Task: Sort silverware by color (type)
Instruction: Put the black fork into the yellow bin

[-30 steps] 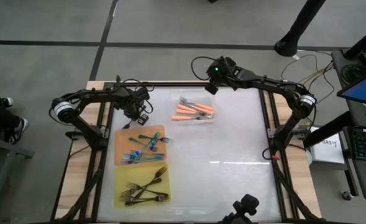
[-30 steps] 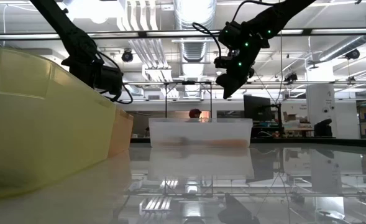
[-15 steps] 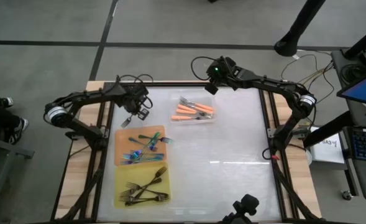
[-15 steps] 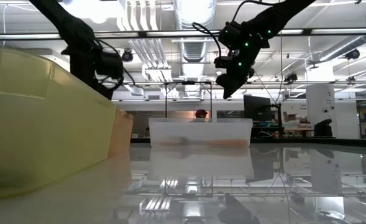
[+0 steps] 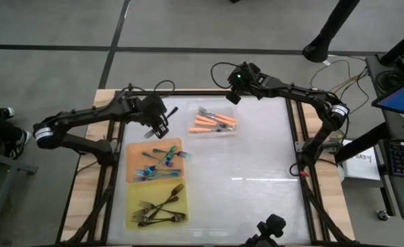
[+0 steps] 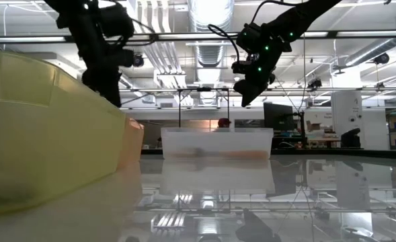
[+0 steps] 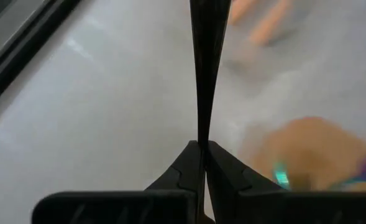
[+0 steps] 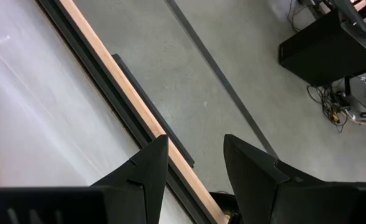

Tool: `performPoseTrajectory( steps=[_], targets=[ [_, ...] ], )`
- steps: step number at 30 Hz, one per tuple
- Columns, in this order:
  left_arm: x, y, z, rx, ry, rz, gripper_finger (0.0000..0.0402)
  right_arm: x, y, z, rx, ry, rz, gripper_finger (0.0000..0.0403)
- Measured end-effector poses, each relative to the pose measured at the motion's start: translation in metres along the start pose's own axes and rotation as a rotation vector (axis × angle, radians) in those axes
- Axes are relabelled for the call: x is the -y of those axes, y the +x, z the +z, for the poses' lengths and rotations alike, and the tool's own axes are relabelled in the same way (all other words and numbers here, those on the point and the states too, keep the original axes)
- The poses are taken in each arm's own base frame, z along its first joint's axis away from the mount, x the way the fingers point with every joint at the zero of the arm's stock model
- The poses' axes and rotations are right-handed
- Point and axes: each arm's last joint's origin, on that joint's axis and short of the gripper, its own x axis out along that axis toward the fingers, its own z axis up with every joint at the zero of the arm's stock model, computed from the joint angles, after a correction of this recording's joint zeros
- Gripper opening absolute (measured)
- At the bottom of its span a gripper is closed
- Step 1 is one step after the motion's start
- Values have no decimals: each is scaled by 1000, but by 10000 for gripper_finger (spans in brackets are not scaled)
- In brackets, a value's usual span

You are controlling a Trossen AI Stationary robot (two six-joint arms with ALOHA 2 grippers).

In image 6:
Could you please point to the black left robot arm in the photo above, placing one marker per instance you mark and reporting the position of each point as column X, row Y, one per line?
column 83, row 37

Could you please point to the cardboard box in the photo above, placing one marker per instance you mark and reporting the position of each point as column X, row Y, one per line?
column 313, row 126

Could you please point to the black overhead rig beam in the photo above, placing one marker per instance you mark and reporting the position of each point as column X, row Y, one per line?
column 332, row 34

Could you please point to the black office chair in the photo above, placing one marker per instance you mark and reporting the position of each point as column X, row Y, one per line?
column 350, row 139

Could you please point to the black aluminium table frame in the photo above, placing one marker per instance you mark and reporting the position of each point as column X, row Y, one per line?
column 352, row 153

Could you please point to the yellow plastic bin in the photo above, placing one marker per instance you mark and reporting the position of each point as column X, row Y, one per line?
column 49, row 144

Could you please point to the person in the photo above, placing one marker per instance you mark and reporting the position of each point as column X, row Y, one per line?
column 224, row 123

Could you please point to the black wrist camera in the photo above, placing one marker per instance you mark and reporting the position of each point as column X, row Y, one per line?
column 124, row 58
column 239, row 67

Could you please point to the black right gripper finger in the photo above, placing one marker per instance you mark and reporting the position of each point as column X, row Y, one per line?
column 253, row 90

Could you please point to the black background monitor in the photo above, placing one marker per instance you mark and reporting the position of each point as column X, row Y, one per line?
column 278, row 116

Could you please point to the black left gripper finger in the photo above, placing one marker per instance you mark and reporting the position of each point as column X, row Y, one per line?
column 113, row 97

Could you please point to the clear plastic bin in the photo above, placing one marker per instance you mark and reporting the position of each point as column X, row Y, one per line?
column 218, row 141

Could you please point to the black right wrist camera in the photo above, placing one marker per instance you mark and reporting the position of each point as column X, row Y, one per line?
column 239, row 67

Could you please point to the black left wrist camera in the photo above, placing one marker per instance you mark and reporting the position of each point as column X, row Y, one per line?
column 124, row 58

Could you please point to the ribbed silver air duct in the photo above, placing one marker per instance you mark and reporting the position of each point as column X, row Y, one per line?
column 204, row 13

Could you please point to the orange plastic bin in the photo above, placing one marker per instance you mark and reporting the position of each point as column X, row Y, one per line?
column 133, row 144

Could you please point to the black ceiling camera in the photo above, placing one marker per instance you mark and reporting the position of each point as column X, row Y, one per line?
column 314, row 84
column 381, row 58
column 139, row 61

